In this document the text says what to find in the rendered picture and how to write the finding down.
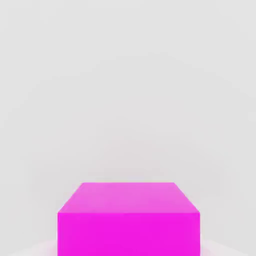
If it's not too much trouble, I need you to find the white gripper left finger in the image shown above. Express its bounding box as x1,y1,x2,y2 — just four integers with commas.
8,239,59,256

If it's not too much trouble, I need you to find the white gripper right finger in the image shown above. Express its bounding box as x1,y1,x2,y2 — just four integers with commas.
199,239,249,256

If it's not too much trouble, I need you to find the small magenta cube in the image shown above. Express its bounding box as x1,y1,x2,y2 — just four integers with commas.
57,182,201,256

